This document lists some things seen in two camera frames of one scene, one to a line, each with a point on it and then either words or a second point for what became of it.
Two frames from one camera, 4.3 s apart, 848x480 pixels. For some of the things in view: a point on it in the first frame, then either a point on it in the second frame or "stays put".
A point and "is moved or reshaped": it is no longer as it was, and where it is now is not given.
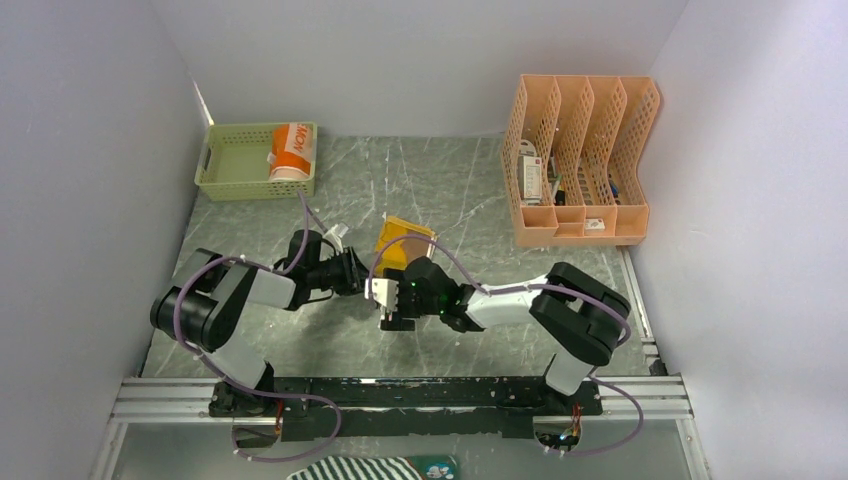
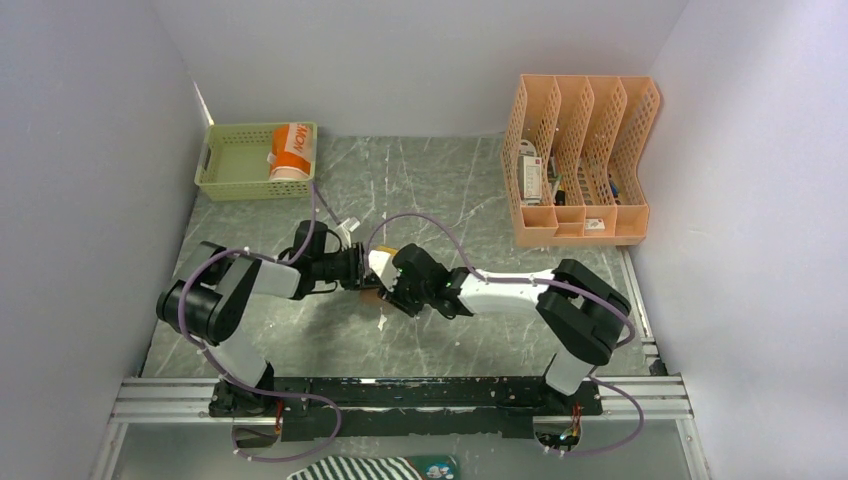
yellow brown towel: (399, 242) is moved or reshaped
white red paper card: (530, 172) stays put
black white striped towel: (349, 467) stays put
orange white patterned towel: (292, 151) stays put
